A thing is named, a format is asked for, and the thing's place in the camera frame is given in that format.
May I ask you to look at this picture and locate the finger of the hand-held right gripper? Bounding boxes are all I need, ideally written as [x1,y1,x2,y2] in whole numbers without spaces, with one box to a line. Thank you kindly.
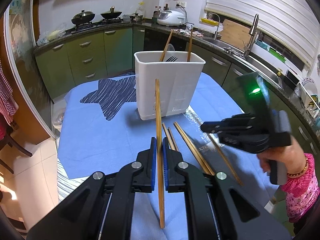
[217,127,270,153]
[201,114,258,133]

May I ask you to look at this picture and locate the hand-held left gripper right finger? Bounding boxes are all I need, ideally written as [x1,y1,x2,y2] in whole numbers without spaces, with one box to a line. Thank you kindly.
[162,137,292,240]

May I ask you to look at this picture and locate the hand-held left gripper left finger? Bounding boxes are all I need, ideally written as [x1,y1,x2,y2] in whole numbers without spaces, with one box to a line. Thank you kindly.
[26,137,158,240]

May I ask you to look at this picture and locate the bundle of wooden chopsticks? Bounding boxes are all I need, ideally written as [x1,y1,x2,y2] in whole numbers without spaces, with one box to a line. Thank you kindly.
[162,122,244,187]

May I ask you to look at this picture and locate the single wooden chopstick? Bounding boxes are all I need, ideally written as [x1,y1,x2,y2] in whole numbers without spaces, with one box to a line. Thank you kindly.
[155,79,165,229]
[160,30,173,62]
[187,28,193,62]

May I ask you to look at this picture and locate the white plastic utensil holder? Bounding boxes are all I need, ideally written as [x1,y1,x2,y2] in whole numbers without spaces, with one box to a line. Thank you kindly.
[134,51,206,120]

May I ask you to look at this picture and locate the person's right forearm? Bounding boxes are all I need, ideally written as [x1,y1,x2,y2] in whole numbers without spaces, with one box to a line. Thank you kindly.
[280,154,320,223]

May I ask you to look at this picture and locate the person's right hand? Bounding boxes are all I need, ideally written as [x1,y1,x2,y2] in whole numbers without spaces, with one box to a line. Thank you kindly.
[259,139,309,178]

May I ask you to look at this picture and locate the steel double sink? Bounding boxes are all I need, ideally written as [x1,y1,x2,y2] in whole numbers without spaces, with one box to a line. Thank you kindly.
[205,37,283,85]

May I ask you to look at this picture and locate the green plastic basket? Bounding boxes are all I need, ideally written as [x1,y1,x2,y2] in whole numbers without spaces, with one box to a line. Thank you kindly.
[269,47,287,63]

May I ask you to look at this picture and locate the teal plastic container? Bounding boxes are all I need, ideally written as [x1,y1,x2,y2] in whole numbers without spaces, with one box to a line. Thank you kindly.
[256,39,270,52]

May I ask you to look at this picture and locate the dish rack with plates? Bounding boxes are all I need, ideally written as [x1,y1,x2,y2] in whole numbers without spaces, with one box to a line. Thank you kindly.
[296,77,320,120]

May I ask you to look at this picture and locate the grey rag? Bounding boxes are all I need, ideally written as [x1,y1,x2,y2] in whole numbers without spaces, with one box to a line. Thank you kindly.
[222,46,244,55]

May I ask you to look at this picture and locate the tall steel faucet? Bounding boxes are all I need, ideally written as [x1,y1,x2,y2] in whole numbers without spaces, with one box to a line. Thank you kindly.
[243,14,260,57]

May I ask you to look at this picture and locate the blue printed tablecloth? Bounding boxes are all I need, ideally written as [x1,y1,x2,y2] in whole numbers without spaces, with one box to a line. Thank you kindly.
[56,71,292,240]

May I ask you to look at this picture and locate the wooden cutting board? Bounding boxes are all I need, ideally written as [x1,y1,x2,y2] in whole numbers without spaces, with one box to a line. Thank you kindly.
[221,19,252,52]

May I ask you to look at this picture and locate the small chrome faucet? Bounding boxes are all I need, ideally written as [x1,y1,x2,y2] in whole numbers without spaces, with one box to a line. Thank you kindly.
[207,13,220,40]

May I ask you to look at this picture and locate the white window blinds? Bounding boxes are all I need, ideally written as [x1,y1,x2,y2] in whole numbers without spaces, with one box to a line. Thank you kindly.
[204,0,320,68]

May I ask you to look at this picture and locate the patterned dish cloth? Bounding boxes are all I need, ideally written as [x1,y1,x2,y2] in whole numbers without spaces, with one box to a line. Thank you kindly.
[172,28,204,38]

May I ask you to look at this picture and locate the clear plastic floor container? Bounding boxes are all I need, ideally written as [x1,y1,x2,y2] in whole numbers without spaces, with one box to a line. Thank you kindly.
[52,105,65,132]

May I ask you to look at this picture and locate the white rice cooker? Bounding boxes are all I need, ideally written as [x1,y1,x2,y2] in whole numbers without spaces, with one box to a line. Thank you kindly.
[157,10,187,27]

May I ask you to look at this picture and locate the dark granite countertop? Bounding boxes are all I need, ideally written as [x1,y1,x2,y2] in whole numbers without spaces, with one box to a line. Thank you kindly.
[34,17,320,140]

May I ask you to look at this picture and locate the cluster of dark sauce bottles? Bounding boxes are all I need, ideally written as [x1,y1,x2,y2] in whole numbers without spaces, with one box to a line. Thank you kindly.
[153,4,169,18]

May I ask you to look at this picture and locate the dark wooden chair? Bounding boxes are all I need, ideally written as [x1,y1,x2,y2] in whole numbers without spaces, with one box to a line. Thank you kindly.
[0,122,33,174]

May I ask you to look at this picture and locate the black gas stove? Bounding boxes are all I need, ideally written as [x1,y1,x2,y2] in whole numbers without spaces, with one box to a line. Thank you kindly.
[71,17,124,32]

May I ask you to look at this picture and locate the black wok with knob lid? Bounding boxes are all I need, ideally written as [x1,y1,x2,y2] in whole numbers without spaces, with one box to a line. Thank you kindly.
[100,5,123,20]

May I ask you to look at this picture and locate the printed glass sliding door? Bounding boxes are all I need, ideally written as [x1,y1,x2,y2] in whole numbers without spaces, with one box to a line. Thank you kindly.
[0,0,54,140]

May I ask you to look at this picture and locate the red checked apron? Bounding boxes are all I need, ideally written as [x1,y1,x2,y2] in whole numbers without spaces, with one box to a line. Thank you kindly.
[0,60,19,125]

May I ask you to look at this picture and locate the black wok with glass lid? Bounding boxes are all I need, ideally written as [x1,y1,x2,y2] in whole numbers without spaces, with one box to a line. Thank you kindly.
[71,10,96,25]

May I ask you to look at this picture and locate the clear plastic bag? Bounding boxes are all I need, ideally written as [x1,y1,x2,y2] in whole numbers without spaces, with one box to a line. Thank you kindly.
[37,24,67,46]

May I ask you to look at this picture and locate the gold bracelet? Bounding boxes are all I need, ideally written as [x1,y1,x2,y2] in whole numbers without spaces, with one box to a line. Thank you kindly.
[287,159,310,177]

